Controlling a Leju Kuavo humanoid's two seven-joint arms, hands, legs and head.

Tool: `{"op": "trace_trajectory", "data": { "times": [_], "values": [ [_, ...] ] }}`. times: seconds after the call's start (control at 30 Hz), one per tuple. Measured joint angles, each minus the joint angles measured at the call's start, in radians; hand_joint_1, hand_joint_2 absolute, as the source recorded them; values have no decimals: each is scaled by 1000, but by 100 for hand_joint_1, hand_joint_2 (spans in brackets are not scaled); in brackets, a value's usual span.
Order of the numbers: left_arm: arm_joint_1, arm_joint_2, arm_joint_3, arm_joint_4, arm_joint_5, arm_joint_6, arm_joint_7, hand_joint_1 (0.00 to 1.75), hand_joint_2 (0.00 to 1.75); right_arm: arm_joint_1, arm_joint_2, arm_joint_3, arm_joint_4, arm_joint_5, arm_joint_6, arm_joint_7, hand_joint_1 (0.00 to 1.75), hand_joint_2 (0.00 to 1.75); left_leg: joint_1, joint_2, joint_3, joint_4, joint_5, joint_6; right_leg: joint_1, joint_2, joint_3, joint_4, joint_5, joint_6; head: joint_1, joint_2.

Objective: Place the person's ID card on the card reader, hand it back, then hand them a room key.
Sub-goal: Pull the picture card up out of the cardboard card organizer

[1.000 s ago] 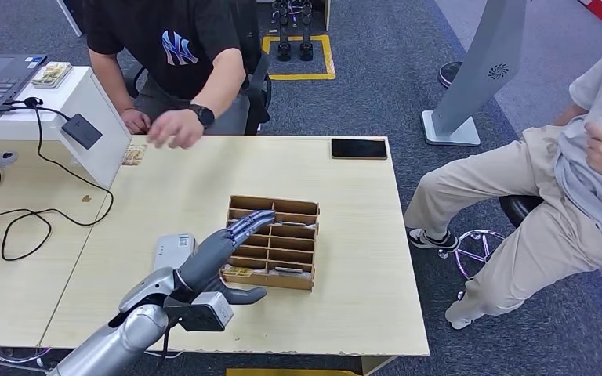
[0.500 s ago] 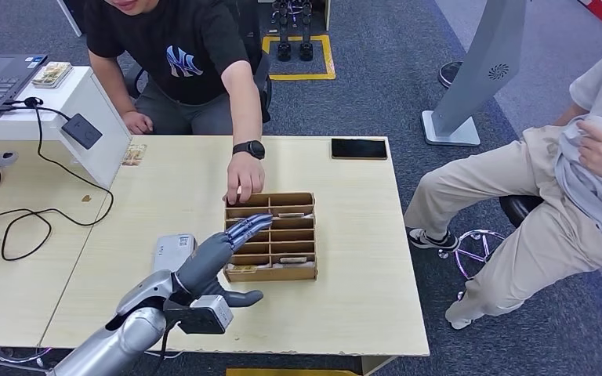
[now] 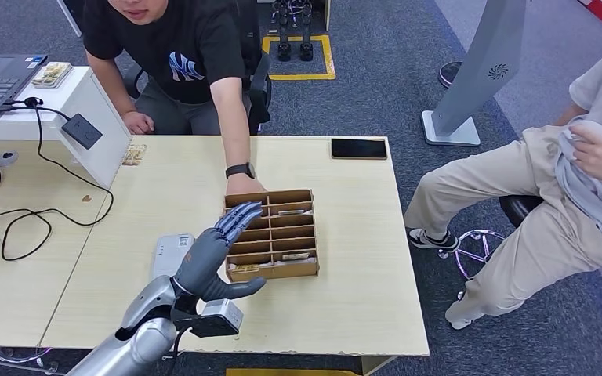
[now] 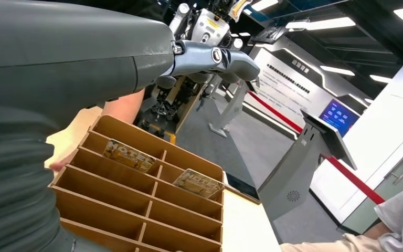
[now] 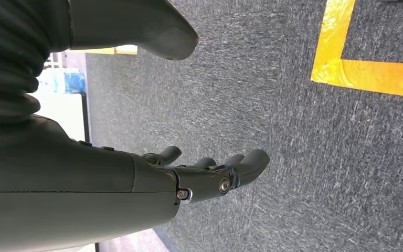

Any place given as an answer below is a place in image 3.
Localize black wristwatch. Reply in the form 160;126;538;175
225;162;257;181

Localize person's right hand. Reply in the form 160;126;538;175
122;110;155;136

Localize wooden slotted card box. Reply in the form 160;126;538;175
223;189;321;284

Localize black smartphone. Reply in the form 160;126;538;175
331;138;388;161

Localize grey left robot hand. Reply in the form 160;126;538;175
172;201;267;313

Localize stack of yellow-brown cards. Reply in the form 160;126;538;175
31;61;73;90

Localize black office chair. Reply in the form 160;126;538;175
122;0;274;136

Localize person's left hand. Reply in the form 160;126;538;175
225;175;267;197
571;124;602;197

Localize black square device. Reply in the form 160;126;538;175
61;113;103;150

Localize yellow floor tape square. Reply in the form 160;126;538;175
262;34;337;81

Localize background humanoid robot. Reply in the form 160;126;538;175
273;0;315;62

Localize person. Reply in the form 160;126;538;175
404;33;602;331
80;0;274;197

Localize white handheld remote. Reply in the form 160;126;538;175
571;119;602;142

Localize grey standing kiosk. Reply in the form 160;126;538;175
421;0;528;148

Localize black stool with chrome base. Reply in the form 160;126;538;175
437;194;547;280

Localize yellow-brown ID card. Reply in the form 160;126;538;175
121;143;148;167

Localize wooden table leg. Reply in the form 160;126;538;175
361;356;398;376

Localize long black cable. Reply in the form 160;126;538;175
0;96;115;262

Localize grey card reader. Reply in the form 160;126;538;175
148;233;196;281

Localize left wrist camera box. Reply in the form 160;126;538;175
171;298;245;339

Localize dark round base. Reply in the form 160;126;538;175
438;60;463;89

